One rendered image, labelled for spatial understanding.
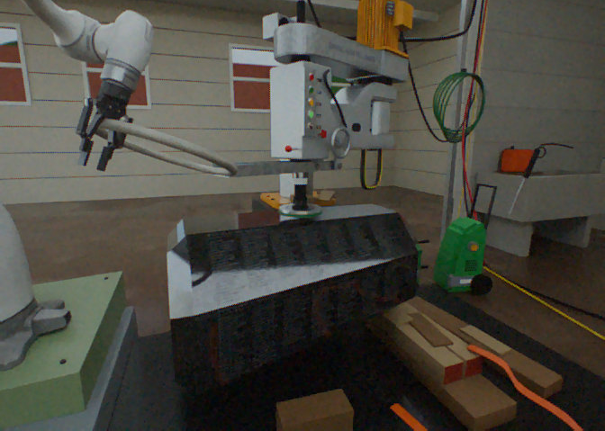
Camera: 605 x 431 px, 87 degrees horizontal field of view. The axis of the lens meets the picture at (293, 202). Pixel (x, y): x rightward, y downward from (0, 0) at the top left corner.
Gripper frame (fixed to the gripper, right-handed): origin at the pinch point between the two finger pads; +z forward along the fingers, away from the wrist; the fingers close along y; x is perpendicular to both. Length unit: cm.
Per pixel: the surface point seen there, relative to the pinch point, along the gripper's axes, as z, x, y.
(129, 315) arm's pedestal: 35.2, -25.1, 4.9
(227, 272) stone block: 29, -12, 56
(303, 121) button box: -40, -23, 65
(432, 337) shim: 41, -88, 139
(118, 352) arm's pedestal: 38, -36, -4
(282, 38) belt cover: -73, -8, 54
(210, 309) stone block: 42, -15, 48
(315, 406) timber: 73, -52, 85
